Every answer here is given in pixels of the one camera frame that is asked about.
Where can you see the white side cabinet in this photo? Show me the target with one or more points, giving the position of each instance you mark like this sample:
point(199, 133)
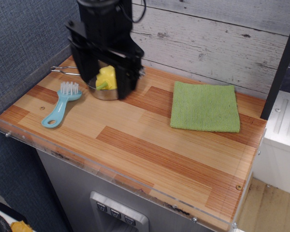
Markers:
point(272, 162)

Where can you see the silver toy fridge cabinet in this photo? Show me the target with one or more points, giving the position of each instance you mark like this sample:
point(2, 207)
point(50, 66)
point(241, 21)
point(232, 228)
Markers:
point(139, 197)

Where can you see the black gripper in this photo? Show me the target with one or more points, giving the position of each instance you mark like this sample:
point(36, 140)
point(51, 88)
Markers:
point(103, 33)

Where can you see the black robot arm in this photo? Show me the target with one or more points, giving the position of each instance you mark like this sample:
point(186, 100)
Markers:
point(104, 4)

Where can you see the green cloth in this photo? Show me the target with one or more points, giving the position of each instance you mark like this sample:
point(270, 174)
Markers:
point(211, 108)

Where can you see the yellow object at corner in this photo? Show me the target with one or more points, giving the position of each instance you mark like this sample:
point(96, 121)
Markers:
point(21, 226)

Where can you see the black right frame post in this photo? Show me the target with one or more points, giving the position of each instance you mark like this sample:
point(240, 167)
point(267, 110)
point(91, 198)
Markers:
point(277, 82)

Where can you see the silver dispenser button panel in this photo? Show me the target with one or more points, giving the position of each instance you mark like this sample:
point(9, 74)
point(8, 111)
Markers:
point(112, 216)

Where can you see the steel pan with wire handle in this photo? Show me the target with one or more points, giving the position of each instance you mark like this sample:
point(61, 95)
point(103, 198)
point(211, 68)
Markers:
point(107, 95)

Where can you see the light blue dish brush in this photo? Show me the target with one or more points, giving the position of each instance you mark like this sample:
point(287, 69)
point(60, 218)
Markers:
point(69, 91)

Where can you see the yellow toy bell pepper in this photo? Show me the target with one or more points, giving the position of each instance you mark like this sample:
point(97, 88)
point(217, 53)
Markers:
point(106, 79)

